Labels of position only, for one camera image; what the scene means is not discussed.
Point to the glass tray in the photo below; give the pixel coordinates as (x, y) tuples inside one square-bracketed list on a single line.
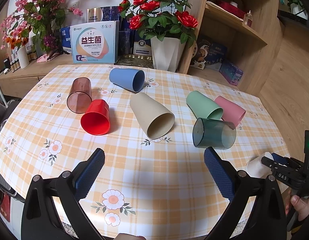
[(135, 61)]

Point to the white cylindrical vase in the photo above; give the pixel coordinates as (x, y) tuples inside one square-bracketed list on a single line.
[(23, 57)]

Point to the red plastic cup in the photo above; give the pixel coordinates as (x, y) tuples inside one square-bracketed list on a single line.
[(96, 120)]

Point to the green plastic cup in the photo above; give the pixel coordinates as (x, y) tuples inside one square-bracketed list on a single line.
[(203, 107)]

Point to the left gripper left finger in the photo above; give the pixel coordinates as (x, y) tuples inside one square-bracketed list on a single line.
[(86, 172)]

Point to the dark blue tall box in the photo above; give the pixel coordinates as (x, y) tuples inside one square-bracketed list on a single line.
[(125, 34)]

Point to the transparent teal cup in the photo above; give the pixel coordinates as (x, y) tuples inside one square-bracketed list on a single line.
[(214, 133)]

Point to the beige plastic cup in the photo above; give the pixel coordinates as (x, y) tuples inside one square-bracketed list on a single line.
[(154, 118)]

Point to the yellow plaid floral tablecloth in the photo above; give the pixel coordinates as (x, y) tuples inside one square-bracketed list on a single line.
[(156, 188)]

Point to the probiotic blue white box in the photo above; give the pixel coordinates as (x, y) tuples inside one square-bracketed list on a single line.
[(95, 42)]

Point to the pink plastic cup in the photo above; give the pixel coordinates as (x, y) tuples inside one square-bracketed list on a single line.
[(231, 111)]

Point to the white flower pot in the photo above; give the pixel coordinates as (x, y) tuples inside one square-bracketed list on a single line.
[(166, 54)]

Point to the dark moon picture box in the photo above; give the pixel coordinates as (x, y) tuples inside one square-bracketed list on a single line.
[(208, 54)]

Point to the blue plastic cup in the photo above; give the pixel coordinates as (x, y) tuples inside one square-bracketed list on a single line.
[(128, 78)]

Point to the pink blossom bouquet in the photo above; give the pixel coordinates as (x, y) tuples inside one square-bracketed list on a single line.
[(38, 21)]

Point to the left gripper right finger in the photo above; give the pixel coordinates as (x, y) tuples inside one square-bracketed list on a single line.
[(221, 172)]

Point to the low wooden cabinet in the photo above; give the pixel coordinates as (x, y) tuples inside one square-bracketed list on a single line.
[(19, 83)]

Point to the white plastic cup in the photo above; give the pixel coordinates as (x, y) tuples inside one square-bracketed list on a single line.
[(256, 169)]

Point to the wooden shelf unit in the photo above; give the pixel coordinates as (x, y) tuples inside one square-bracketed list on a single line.
[(253, 49)]

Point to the transparent brown cup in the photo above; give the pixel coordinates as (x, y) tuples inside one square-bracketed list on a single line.
[(79, 98)]

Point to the red rose bouquet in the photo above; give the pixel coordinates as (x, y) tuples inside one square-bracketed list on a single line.
[(160, 19)]

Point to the red round container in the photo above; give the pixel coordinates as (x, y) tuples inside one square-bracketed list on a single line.
[(235, 7)]

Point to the small glass bottle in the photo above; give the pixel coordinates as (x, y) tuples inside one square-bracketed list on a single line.
[(248, 19)]

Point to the purple small box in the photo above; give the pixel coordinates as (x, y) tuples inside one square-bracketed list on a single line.
[(231, 73)]

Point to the right hand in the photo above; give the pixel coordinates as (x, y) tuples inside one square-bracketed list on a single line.
[(301, 205)]

